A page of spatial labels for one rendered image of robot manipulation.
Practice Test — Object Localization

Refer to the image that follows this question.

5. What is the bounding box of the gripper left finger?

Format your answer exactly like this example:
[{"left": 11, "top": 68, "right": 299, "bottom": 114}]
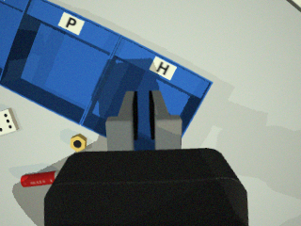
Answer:
[{"left": 105, "top": 91, "right": 138, "bottom": 151}]

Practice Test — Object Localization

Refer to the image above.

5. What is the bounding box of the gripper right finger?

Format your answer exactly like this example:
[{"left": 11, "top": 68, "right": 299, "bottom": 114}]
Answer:
[{"left": 149, "top": 90, "right": 182, "bottom": 150}]

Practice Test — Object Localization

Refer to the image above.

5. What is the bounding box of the white domino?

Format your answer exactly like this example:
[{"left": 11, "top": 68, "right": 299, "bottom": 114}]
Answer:
[{"left": 0, "top": 108, "right": 19, "bottom": 135}]

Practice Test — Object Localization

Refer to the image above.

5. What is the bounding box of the red aa battery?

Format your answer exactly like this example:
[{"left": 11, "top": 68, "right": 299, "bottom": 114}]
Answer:
[{"left": 21, "top": 170, "right": 60, "bottom": 187}]

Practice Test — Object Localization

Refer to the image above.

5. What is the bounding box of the blue rack of bins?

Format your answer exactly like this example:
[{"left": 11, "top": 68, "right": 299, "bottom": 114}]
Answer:
[{"left": 0, "top": 0, "right": 213, "bottom": 150}]

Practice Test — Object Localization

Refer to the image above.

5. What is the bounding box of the yellow hex nut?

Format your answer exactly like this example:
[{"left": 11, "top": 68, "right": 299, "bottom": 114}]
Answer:
[{"left": 71, "top": 134, "right": 87, "bottom": 152}]

